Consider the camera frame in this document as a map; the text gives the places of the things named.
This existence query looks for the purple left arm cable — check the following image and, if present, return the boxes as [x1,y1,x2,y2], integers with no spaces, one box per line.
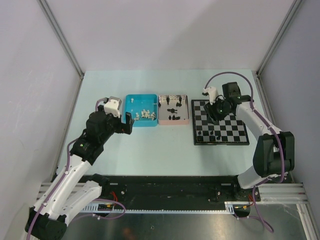
[24,97,127,240]

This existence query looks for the pink plastic tray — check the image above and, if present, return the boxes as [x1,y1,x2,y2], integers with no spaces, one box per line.
[157,94,190,126]

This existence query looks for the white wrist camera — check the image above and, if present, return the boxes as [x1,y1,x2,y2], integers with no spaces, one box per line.
[103,96,122,118]
[202,87,219,105]

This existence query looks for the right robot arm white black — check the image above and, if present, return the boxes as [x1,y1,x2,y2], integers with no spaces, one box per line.
[202,82,295,201]

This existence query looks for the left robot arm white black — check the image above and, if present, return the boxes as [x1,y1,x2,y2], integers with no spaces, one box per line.
[25,110,134,240]

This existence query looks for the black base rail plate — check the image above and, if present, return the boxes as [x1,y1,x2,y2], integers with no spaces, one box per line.
[102,175,261,211]

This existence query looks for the aluminium frame post left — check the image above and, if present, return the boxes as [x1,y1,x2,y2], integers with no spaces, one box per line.
[37,0,84,80]

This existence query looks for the aluminium frame post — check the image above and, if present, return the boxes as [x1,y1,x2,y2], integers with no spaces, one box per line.
[255,0,305,77]
[37,0,84,80]

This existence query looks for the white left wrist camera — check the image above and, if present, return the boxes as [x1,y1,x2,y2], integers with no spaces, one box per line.
[103,96,122,118]

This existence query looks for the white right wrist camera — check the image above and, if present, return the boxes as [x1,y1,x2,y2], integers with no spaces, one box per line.
[202,87,219,105]

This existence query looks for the black chess pieces cluster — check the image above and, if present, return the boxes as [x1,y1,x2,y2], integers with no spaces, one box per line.
[165,96,182,120]

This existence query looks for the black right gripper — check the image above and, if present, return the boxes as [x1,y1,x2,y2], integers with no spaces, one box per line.
[203,96,231,125]

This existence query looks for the grey cable duct strip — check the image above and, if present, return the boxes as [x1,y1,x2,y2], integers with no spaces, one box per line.
[80,203,235,215]

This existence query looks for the black silver chessboard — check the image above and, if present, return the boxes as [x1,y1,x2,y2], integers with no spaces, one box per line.
[191,99,250,146]

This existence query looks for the blue plastic tray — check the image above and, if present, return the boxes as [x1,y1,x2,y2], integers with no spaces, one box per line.
[123,94,158,128]

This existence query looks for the aluminium frame post right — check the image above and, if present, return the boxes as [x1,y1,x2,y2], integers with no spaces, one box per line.
[255,0,305,77]

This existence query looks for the white chess pieces cluster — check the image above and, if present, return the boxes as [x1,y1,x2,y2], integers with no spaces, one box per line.
[134,109,157,121]

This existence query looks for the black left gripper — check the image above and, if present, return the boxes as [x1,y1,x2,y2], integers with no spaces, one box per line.
[98,105,134,143]

